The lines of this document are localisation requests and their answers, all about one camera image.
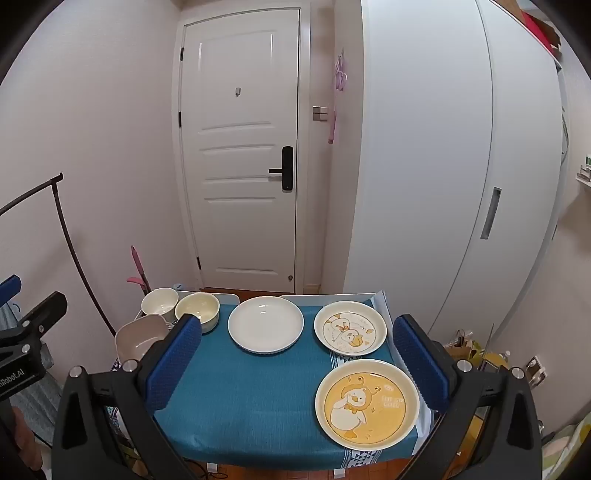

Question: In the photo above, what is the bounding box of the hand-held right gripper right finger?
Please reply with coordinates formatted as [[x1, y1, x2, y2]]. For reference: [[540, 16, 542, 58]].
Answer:
[[392, 314, 542, 480]]

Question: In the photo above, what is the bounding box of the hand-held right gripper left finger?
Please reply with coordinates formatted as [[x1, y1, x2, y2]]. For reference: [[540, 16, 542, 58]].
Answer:
[[52, 313, 218, 480]]

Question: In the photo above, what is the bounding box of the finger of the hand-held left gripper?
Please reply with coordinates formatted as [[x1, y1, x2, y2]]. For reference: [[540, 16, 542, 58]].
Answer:
[[0, 274, 22, 308], [0, 292, 68, 344]]

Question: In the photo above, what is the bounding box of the pink square bowl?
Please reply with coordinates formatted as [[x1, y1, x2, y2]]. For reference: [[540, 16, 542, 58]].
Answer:
[[115, 315, 170, 363]]

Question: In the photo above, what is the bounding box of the cream round bowl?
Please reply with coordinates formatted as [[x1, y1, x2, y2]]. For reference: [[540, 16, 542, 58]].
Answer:
[[174, 292, 221, 333]]

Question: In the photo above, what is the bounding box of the white round bowl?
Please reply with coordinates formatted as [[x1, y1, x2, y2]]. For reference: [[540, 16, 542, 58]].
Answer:
[[141, 287, 180, 320]]

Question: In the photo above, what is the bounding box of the yellow duck plate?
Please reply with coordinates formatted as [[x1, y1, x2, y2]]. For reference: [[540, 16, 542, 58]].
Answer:
[[315, 359, 420, 450]]

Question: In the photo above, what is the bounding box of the white duck plate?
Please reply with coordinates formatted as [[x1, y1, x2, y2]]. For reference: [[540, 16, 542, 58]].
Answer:
[[314, 301, 388, 357]]

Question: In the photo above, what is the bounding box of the plain white plate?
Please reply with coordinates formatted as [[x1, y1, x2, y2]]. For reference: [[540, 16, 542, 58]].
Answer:
[[228, 296, 305, 356]]

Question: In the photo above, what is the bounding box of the person's left hand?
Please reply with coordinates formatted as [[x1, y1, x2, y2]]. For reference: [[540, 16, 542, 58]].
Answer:
[[11, 406, 47, 469]]

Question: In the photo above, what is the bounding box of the grey striped cloth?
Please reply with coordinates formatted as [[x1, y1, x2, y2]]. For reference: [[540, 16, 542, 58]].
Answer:
[[0, 302, 63, 446]]

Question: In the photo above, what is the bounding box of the black clothes rack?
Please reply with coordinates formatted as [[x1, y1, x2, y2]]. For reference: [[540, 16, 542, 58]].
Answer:
[[0, 172, 117, 337]]

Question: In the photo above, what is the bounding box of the yellow box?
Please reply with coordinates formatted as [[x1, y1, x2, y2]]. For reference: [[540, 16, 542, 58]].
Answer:
[[480, 351, 509, 371]]

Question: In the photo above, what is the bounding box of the blue tablecloth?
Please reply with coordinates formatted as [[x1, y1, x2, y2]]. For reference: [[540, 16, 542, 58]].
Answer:
[[151, 295, 437, 472]]

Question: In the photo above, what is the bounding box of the green patterned cloth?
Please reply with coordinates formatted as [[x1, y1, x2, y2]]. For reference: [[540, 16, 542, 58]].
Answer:
[[539, 421, 591, 480]]

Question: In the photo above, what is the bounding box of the white panelled door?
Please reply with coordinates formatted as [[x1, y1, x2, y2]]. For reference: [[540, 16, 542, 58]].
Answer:
[[178, 8, 301, 294]]

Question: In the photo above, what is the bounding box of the white curved wardrobe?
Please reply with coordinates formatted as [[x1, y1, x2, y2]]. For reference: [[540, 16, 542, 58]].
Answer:
[[344, 0, 574, 337]]

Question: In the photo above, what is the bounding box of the pink bow decoration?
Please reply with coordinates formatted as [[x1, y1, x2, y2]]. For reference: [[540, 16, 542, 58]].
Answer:
[[333, 48, 348, 93]]

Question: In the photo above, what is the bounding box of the red box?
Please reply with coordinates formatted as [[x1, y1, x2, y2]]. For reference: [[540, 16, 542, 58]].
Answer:
[[521, 10, 562, 60]]

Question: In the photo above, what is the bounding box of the wall socket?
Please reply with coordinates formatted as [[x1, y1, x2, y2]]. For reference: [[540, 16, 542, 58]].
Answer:
[[526, 354, 548, 385]]

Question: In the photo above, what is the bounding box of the grey wardrobe handle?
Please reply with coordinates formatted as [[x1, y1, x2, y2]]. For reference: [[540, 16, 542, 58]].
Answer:
[[479, 186, 502, 240]]

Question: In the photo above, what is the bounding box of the black door lock handle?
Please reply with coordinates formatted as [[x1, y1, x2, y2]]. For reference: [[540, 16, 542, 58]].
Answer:
[[269, 146, 294, 192]]

